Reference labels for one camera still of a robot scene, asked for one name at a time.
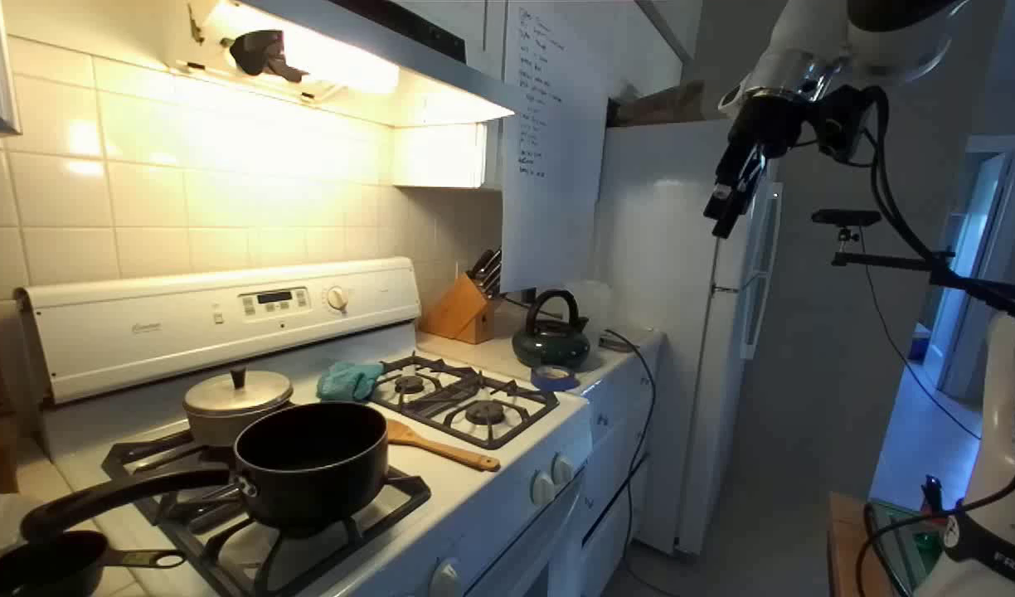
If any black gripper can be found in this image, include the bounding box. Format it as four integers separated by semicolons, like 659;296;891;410
703;94;805;242

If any white refrigerator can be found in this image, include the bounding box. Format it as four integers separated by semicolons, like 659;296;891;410
586;113;787;558

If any brown box on refrigerator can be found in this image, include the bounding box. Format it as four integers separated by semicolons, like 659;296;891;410
607;80;709;128

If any white board with writing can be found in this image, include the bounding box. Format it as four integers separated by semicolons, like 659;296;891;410
496;0;610;293

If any dark green kettle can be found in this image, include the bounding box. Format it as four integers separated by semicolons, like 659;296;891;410
510;287;594;375

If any blue tape roll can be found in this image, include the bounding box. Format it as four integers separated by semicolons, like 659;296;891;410
532;361;584;394

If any white drawer cabinet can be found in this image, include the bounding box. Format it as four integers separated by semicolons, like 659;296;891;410
571;328;668;597

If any wooden knife block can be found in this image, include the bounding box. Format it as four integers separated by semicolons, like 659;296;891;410
417;273;496;344

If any black burner grate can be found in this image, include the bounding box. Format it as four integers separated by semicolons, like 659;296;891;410
370;350;559;452
100;427;433;597

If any white range hood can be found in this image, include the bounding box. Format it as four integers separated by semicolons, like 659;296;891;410
186;0;517;128

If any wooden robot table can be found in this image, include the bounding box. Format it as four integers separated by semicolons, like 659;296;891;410
826;492;899;597

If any wooden round object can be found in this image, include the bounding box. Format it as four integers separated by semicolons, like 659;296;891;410
382;413;505;475

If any teal terry cloth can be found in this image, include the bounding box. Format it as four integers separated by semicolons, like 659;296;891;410
315;358;387;404

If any large black saucepan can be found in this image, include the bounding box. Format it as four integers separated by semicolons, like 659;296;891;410
21;400;391;542

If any dark hood lamp fixture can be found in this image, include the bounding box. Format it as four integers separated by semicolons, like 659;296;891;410
224;25;309;86

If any white gas stove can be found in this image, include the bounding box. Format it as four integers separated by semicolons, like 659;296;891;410
12;254;601;597

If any small black pan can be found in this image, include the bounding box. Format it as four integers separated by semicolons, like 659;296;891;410
0;526;190;597

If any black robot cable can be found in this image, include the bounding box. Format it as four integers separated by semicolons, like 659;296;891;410
853;81;1015;325

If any black power cable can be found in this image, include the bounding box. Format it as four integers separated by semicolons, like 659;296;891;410
601;325;659;542

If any black camera stand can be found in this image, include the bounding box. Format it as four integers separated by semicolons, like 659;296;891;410
808;205;1015;325

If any black base cable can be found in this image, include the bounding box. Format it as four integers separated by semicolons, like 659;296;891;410
853;475;1015;597

